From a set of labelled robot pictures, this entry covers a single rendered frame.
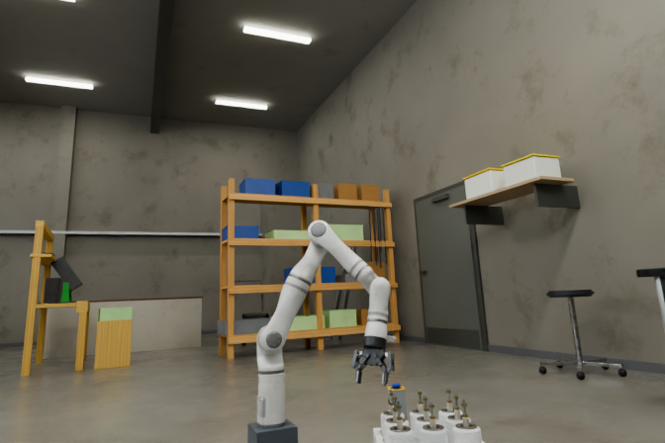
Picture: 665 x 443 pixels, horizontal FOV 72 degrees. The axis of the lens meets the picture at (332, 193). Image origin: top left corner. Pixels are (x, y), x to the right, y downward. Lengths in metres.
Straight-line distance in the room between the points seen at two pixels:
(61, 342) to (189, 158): 5.74
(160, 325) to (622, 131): 7.06
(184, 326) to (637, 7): 7.49
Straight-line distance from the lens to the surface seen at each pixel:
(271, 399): 1.73
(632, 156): 4.86
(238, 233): 6.58
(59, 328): 8.50
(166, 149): 12.42
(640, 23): 5.10
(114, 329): 6.52
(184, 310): 8.48
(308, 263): 1.75
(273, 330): 1.68
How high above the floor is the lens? 0.72
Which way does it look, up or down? 13 degrees up
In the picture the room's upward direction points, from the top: 2 degrees counter-clockwise
